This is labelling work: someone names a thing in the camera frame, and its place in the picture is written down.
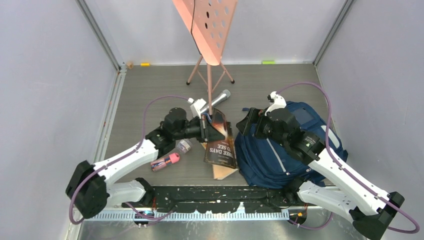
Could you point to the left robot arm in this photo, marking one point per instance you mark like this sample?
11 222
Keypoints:
92 187

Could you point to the Three Days to See book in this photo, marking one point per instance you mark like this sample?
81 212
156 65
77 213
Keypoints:
221 152

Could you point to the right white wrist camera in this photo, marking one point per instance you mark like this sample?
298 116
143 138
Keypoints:
276 101

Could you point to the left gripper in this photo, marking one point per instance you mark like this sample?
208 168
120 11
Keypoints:
207 131

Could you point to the navy blue student backpack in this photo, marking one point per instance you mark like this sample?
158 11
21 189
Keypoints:
265 163

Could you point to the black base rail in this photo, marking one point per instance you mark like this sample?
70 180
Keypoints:
218 199

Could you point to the small purple glitter jar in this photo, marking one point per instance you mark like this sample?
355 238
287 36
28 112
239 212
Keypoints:
184 146

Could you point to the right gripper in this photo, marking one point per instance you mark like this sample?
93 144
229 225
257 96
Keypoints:
254 115

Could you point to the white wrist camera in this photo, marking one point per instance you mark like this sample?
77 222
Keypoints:
276 101
198 107

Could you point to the small wooden block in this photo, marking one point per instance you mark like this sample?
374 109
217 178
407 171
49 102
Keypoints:
129 65

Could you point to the pink music stand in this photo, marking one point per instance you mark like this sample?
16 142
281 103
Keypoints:
208 22

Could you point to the silver microphone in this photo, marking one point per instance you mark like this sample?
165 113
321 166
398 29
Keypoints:
223 96

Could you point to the green tape piece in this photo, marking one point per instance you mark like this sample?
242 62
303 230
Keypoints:
268 62

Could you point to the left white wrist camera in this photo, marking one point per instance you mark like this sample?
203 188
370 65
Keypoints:
198 107

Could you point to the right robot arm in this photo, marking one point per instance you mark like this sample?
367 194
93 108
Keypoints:
344 192

